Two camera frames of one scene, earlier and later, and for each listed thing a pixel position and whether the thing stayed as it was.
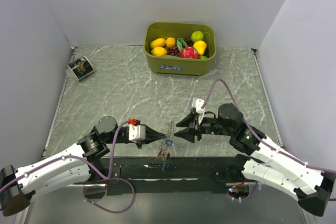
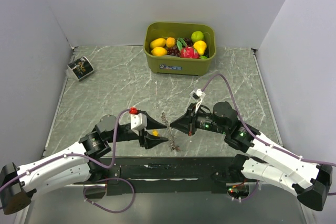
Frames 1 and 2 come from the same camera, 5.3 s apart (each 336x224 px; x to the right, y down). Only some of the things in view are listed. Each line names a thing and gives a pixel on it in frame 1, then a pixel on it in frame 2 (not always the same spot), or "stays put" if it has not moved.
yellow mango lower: x=159 y=51 stays put
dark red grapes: x=174 y=50 stays put
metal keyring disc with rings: x=163 y=154 -> x=173 y=146
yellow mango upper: x=158 y=42 stays put
